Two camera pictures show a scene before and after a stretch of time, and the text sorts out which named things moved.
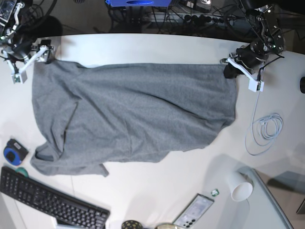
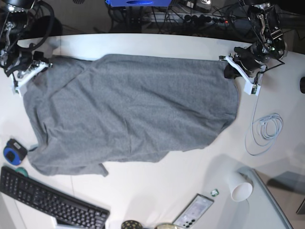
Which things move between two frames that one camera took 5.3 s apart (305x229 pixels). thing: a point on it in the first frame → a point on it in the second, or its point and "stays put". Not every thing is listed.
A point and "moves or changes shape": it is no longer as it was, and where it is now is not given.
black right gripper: (242, 57) stays put
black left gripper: (46, 42) → (39, 55)
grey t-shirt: (118, 115) moves or changes shape
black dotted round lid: (131, 224) stays put
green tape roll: (22, 171) stays put
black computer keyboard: (71, 212) stays put
